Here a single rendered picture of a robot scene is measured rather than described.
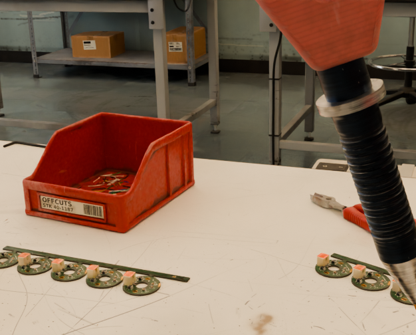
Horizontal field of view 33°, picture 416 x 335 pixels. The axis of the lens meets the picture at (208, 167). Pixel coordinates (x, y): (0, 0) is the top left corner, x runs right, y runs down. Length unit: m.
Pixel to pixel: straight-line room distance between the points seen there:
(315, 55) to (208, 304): 0.31
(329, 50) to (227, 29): 4.73
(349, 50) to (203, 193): 0.47
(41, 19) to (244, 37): 1.61
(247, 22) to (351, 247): 4.35
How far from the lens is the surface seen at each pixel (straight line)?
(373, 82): 0.17
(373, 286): 0.47
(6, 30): 5.73
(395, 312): 0.44
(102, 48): 4.87
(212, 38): 3.35
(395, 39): 4.65
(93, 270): 0.48
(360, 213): 0.56
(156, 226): 0.56
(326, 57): 0.15
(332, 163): 0.71
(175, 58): 4.55
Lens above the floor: 0.97
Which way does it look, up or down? 19 degrees down
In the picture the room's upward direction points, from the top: 2 degrees counter-clockwise
